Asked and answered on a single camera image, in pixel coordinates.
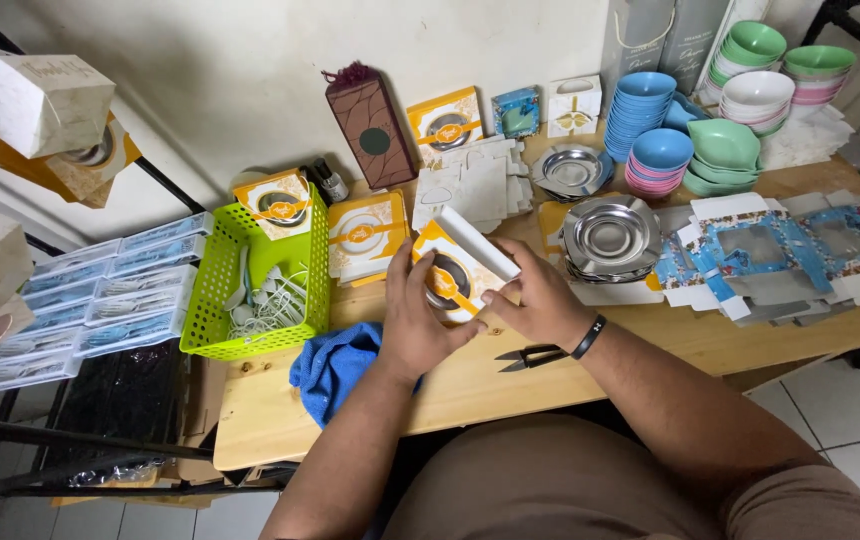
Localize blue towel cloth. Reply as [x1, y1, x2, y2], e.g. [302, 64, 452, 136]
[289, 321, 424, 431]

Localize person's brown shirt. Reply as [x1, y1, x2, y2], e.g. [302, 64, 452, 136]
[380, 411, 860, 540]

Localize stack of green pink bowls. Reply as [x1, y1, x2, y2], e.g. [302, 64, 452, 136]
[780, 44, 858, 122]

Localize hanging white gift box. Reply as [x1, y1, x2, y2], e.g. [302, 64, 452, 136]
[0, 53, 117, 161]

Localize flat yellow box under dishes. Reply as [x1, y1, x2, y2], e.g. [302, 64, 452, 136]
[536, 198, 665, 295]

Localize stack of flat yellow boxes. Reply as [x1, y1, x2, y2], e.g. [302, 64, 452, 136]
[326, 189, 411, 288]

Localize stack of blue bowls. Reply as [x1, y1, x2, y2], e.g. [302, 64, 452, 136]
[603, 71, 678, 164]

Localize yellow gift box with dish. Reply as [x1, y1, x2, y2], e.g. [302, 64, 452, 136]
[232, 167, 314, 243]
[405, 85, 486, 168]

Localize small dark bottle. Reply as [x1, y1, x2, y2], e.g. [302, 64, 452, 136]
[311, 156, 351, 204]

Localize green plastic basket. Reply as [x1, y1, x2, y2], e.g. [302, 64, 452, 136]
[179, 182, 333, 363]

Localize black wristband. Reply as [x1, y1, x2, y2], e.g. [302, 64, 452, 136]
[570, 313, 609, 362]

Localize blue leaf bowl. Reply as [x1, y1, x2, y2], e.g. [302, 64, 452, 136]
[661, 90, 710, 135]

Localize grey paper bag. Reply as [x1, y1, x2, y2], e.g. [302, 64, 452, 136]
[600, 0, 677, 99]
[658, 0, 733, 97]

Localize black metal rack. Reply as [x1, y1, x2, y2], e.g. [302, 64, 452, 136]
[0, 0, 300, 500]

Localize tall brown gift box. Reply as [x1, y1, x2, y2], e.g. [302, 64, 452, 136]
[322, 60, 421, 191]

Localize heap of white plastic spoons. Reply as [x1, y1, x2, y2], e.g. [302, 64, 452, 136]
[223, 246, 310, 342]

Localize hanging yellow gift box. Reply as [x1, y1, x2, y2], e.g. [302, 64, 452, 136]
[0, 111, 143, 210]

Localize tall stack of steel dishes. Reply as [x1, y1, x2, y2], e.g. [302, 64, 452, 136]
[558, 194, 664, 285]

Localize black thread snips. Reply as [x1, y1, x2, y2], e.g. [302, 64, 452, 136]
[494, 343, 568, 375]

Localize yellow white windowed gift box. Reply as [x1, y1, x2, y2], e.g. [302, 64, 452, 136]
[409, 205, 523, 326]

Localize small stack of steel dishes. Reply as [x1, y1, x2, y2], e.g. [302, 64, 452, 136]
[529, 141, 616, 204]

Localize stack of green white bowls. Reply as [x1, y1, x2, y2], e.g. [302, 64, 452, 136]
[701, 19, 789, 103]

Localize steel dish inside gift box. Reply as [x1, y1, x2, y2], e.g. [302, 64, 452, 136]
[425, 252, 473, 312]

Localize person's left hand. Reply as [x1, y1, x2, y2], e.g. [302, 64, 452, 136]
[376, 238, 488, 384]

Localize person's right hand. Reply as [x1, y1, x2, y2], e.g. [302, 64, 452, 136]
[479, 238, 596, 354]

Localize stack of flat white boxes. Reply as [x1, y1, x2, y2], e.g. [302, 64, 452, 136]
[410, 134, 535, 235]

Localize stack of green leaf bowls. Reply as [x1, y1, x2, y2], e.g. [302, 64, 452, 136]
[682, 117, 763, 199]

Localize stack of clear spoon boxes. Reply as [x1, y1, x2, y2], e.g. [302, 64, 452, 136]
[0, 210, 216, 396]

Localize pile of marbled white boxes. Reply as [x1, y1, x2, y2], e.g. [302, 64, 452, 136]
[758, 103, 856, 173]

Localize small blue gift box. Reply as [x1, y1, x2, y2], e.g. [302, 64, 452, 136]
[490, 84, 543, 141]

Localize black plastic bag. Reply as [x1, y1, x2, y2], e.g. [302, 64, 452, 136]
[40, 339, 185, 489]

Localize white butterfly gift box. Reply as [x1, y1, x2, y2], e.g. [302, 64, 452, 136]
[546, 73, 604, 140]

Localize pile of blue floral boxes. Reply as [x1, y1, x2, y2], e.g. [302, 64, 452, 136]
[653, 189, 860, 328]

